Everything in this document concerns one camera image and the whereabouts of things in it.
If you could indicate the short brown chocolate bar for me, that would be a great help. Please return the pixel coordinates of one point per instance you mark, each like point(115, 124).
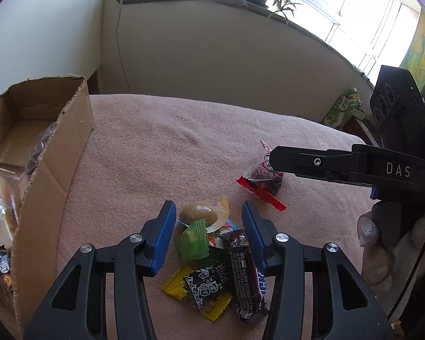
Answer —
point(246, 279)

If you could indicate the long brown chocolate bar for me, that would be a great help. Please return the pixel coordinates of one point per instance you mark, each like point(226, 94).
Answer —
point(3, 265)

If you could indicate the clear cracker packet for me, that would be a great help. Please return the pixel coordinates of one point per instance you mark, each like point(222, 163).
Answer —
point(0, 198)

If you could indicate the brown cardboard box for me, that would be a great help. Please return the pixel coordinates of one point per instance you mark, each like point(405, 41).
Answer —
point(53, 184)

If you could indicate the wall map poster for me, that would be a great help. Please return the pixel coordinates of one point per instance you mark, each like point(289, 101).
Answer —
point(419, 53)

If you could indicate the dark red box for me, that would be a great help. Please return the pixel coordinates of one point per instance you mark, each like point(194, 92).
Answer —
point(361, 127)

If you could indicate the red-ended dried fruit packet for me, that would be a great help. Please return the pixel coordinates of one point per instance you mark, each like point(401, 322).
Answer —
point(265, 179)
point(39, 148)

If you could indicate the white framed window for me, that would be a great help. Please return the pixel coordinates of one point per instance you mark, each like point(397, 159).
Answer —
point(357, 7)

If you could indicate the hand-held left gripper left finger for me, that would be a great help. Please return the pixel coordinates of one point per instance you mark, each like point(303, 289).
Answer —
point(163, 241)

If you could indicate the yellow jelly cup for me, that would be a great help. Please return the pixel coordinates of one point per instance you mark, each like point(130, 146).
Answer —
point(194, 211)

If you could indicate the pink blanket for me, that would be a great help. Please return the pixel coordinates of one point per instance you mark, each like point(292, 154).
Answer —
point(163, 148)

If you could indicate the black and yellow packet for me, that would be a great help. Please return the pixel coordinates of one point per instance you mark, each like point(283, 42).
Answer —
point(205, 283)

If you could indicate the person's right hand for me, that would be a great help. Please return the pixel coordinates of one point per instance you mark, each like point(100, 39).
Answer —
point(368, 230)

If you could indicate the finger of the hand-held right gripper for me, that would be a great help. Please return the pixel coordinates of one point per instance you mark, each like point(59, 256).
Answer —
point(304, 161)

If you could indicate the green printed bag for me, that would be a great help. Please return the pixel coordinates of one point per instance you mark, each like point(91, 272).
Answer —
point(345, 108)

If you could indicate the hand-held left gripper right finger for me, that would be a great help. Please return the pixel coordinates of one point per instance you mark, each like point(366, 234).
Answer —
point(253, 233)

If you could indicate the light green square packet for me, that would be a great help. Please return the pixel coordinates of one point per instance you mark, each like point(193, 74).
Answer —
point(193, 242)

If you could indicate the white cabinet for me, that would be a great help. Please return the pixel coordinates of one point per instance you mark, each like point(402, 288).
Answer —
point(39, 35)

